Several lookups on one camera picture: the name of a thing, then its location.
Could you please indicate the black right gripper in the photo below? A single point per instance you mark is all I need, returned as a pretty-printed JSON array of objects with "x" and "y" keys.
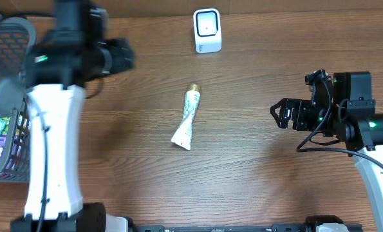
[{"x": 295, "y": 114}]

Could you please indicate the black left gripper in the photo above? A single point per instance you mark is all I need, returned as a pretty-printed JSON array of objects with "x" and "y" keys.
[{"x": 121, "y": 55}]

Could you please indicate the white tube gold cap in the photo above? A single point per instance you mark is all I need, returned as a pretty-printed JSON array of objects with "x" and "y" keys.
[{"x": 183, "y": 135}]

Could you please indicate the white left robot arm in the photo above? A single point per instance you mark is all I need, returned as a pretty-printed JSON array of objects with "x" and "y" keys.
[{"x": 55, "y": 73}]

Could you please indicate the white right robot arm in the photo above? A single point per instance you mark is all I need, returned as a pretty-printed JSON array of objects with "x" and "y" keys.
[{"x": 341, "y": 117}]

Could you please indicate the brown cardboard back panel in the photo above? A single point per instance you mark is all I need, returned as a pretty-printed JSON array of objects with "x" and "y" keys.
[{"x": 156, "y": 8}]

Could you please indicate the grey plastic mesh basket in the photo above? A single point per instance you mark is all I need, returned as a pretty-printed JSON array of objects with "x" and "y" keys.
[{"x": 16, "y": 37}]

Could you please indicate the black front rail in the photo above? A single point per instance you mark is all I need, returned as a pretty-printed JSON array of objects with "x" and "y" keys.
[{"x": 311, "y": 224}]

